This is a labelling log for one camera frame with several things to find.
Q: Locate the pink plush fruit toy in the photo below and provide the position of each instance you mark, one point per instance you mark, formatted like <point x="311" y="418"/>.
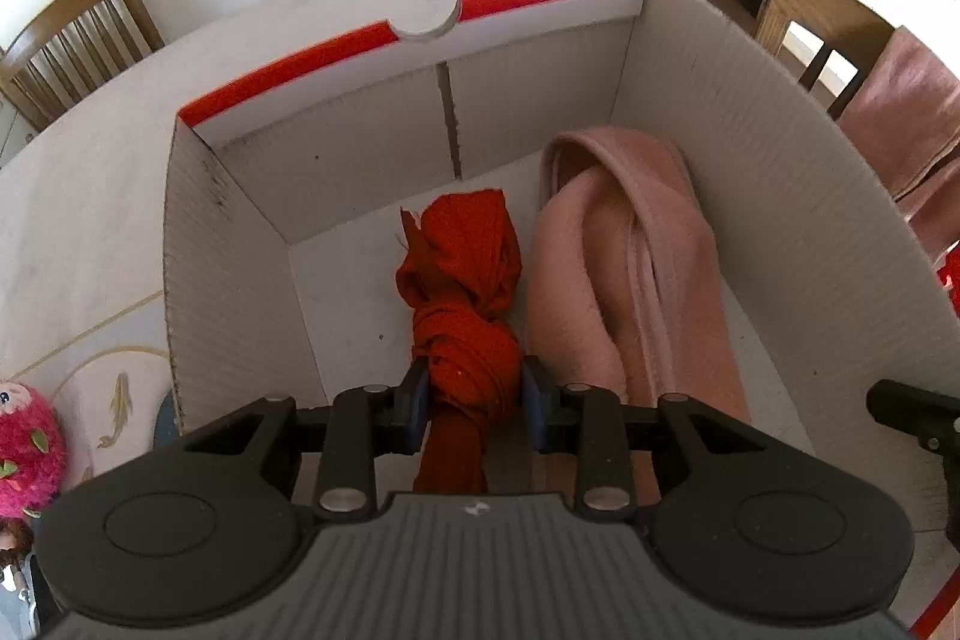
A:
<point x="30" y="452"/>

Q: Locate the red cloth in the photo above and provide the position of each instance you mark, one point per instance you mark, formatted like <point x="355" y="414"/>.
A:
<point x="457" y="280"/>

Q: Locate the pink towel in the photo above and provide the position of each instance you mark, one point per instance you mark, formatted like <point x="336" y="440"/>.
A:
<point x="907" y="108"/>
<point x="600" y="250"/>

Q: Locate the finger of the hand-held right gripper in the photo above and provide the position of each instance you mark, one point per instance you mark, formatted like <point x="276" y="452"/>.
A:
<point x="911" y="411"/>

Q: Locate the red cushion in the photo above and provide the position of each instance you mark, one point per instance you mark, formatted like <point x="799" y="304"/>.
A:
<point x="952" y="280"/>

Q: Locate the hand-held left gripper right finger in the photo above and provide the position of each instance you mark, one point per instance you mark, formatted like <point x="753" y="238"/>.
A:
<point x="536" y="407"/>

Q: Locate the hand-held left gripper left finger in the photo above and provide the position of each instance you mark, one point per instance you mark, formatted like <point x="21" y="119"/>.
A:
<point x="416" y="407"/>

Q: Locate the white cardboard box red edge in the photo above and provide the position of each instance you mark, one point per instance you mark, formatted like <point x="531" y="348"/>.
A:
<point x="337" y="108"/>

